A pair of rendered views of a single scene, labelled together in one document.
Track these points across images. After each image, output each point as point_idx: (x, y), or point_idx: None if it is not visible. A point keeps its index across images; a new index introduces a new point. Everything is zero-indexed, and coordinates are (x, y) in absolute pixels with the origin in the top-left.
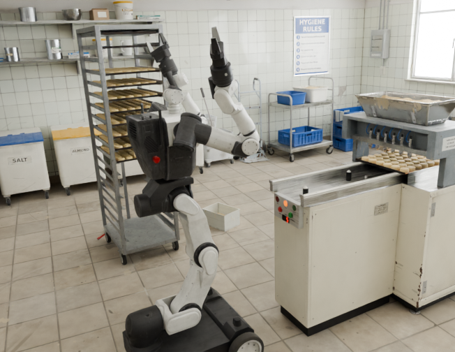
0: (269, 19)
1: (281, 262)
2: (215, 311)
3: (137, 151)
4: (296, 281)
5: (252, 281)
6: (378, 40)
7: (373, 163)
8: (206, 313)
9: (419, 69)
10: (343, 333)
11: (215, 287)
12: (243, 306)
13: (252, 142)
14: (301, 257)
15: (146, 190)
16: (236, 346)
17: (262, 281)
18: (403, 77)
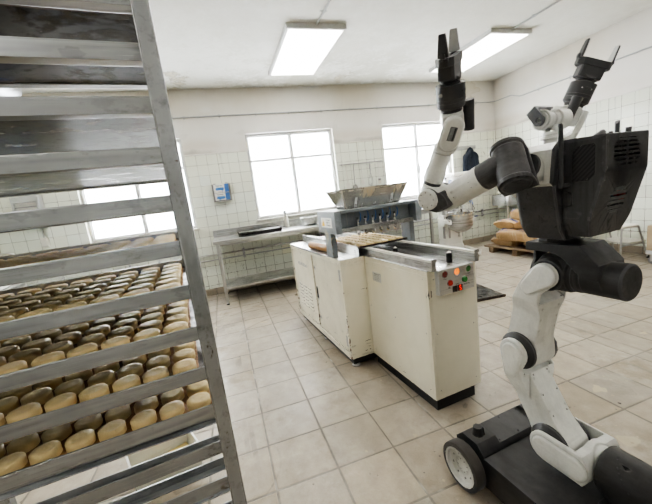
0: None
1: (444, 346)
2: (512, 430)
3: (615, 191)
4: (466, 347)
5: (373, 433)
6: (29, 207)
7: (378, 243)
8: (514, 444)
9: (99, 232)
10: None
11: (388, 475)
12: (432, 442)
13: None
14: (469, 317)
15: (604, 259)
16: None
17: (373, 423)
18: (84, 243)
